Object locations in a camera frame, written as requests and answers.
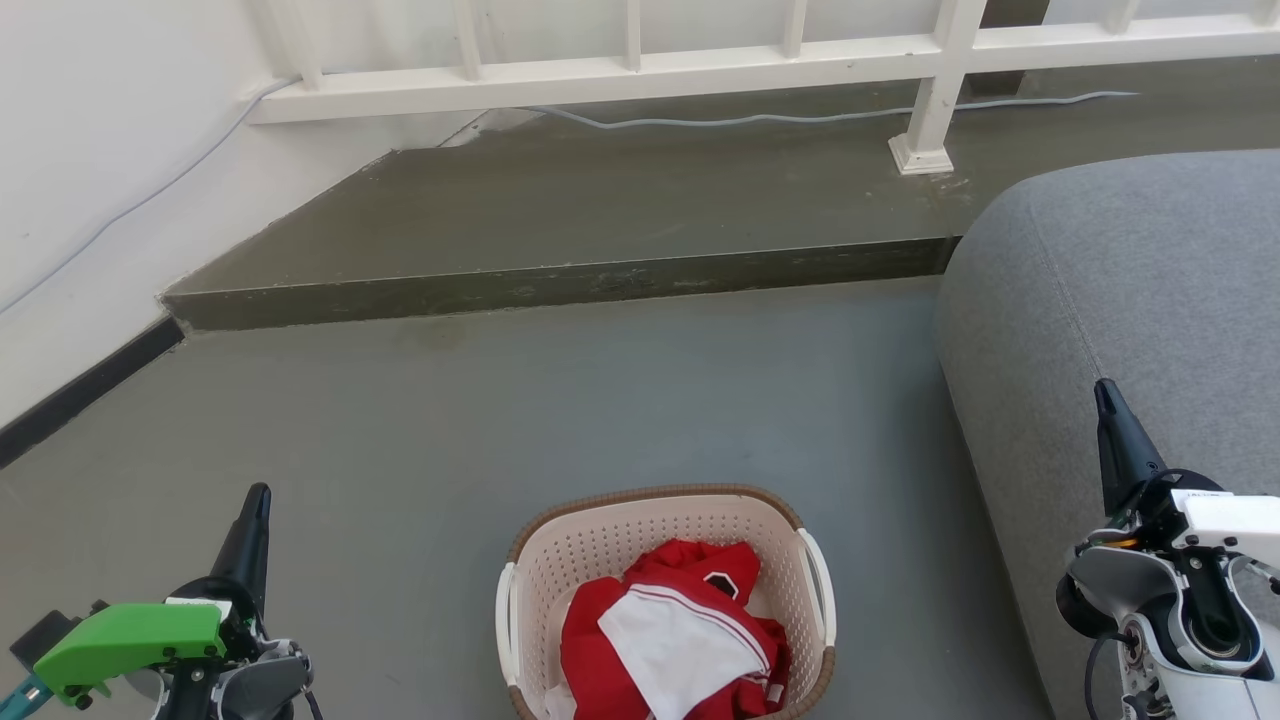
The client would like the grey fabric sofa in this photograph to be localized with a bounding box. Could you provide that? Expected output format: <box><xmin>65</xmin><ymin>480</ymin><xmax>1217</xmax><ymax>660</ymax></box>
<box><xmin>935</xmin><ymin>150</ymin><xmax>1280</xmax><ymax>720</ymax></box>

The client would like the beige perforated plastic laundry basket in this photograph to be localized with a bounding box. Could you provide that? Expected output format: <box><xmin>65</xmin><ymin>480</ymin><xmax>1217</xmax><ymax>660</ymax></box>
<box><xmin>495</xmin><ymin>484</ymin><xmax>837</xmax><ymax>720</ymax></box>

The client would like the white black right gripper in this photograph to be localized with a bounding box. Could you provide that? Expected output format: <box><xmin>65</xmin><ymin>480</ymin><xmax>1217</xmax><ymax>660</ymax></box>
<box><xmin>1093</xmin><ymin>378</ymin><xmax>1280</xmax><ymax>571</ymax></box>

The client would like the red and white garment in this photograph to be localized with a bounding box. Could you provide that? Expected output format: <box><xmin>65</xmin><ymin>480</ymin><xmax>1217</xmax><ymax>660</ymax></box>
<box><xmin>545</xmin><ymin>540</ymin><xmax>791</xmax><ymax>720</ymax></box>

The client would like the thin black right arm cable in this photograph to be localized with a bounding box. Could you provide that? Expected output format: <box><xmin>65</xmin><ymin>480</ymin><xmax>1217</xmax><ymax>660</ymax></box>
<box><xmin>1084</xmin><ymin>628</ymin><xmax>1133</xmax><ymax>720</ymax></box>

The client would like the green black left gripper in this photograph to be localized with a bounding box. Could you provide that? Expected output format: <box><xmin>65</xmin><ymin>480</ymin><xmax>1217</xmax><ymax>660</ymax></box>
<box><xmin>0</xmin><ymin>483</ymin><xmax>273</xmax><ymax>720</ymax></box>

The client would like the thin grey wall cable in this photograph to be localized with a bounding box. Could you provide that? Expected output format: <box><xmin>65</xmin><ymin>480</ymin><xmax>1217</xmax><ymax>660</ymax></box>
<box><xmin>0</xmin><ymin>78</ymin><xmax>1141</xmax><ymax>316</ymax></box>

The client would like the black baseboard strip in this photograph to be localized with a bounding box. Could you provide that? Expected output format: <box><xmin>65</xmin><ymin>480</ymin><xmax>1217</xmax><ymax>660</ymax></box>
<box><xmin>0</xmin><ymin>315</ymin><xmax>186</xmax><ymax>471</ymax></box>

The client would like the white metal railing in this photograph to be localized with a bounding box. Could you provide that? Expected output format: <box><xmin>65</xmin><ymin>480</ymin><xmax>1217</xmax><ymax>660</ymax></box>
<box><xmin>245</xmin><ymin>0</ymin><xmax>1280</xmax><ymax>176</ymax></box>

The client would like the raised grey concrete step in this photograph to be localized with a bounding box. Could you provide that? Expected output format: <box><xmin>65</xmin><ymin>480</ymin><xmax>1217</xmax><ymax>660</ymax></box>
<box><xmin>160</xmin><ymin>55</ymin><xmax>1280</xmax><ymax>333</ymax></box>

